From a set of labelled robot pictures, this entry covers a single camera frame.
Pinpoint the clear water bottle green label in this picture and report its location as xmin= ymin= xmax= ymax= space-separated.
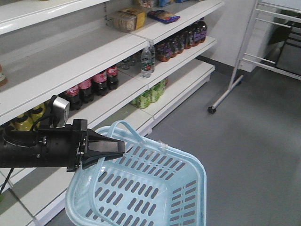
xmin=141 ymin=47 xmax=151 ymax=78

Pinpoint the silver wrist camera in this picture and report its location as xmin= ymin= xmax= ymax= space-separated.
xmin=50 ymin=95 xmax=70 ymax=128

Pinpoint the boxed cracker pack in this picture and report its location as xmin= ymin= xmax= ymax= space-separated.
xmin=111 ymin=8 xmax=146 ymax=32

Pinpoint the light blue plastic basket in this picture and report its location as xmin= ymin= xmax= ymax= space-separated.
xmin=65 ymin=121 xmax=206 ymax=226

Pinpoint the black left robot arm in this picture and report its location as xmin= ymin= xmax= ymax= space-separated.
xmin=0 ymin=119 xmax=125 ymax=172

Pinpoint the white rolling whiteboard stand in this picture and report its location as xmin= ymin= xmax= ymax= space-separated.
xmin=207 ymin=0 xmax=301 ymax=114

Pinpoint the green drink bottle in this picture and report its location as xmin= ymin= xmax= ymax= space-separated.
xmin=136 ymin=90 xmax=151 ymax=109

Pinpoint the brown tea bottle purple label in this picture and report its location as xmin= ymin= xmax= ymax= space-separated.
xmin=192 ymin=19 xmax=207 ymax=46

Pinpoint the blue cookie packet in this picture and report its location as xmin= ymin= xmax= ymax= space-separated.
xmin=147 ymin=10 xmax=181 ymax=24

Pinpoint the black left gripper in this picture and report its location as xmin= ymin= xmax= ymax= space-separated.
xmin=37 ymin=119 xmax=125 ymax=172

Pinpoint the yellow lemon tea bottle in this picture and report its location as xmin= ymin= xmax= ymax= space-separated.
xmin=30 ymin=103 xmax=46 ymax=122
xmin=15 ymin=113 xmax=33 ymax=131

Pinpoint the plastic cola bottle red label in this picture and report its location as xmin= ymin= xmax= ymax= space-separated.
xmin=92 ymin=71 xmax=108 ymax=96
xmin=59 ymin=85 xmax=82 ymax=110
xmin=79 ymin=78 xmax=94 ymax=104
xmin=106 ymin=65 xmax=119 ymax=90

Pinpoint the orange C100 drink bottle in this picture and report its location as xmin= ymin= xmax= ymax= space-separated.
xmin=0 ymin=65 xmax=8 ymax=86

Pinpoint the white metal shelving unit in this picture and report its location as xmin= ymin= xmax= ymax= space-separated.
xmin=0 ymin=0 xmax=225 ymax=226

